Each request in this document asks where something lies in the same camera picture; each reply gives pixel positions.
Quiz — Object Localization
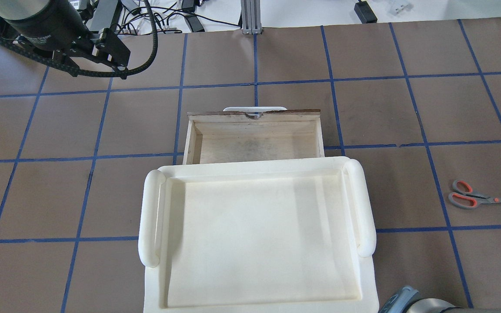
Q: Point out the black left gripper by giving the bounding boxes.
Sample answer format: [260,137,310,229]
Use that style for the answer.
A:
[11,9,130,70]

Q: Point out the grey orange scissors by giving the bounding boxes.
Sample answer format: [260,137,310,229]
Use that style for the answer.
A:
[448,180,501,210]

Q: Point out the light wooden drawer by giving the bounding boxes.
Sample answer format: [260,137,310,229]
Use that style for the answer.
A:
[183,109,325,165]

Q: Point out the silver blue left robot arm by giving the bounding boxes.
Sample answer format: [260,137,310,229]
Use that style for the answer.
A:
[0,0,130,77]

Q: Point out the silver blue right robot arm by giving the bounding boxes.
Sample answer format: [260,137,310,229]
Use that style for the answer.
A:
[379,180,501,313]

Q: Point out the black power adapter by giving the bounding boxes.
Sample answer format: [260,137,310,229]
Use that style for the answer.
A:
[354,0,377,24]

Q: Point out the white plastic tray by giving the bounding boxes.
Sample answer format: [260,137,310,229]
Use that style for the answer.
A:
[138,156,379,313]

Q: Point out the black braided cable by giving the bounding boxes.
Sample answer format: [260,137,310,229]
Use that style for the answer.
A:
[0,0,159,80]

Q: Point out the aluminium frame post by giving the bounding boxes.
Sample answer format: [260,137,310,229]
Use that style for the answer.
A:
[240,0,263,34]

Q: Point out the white drawer handle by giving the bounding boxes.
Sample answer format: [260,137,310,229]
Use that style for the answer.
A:
[223,107,287,114]

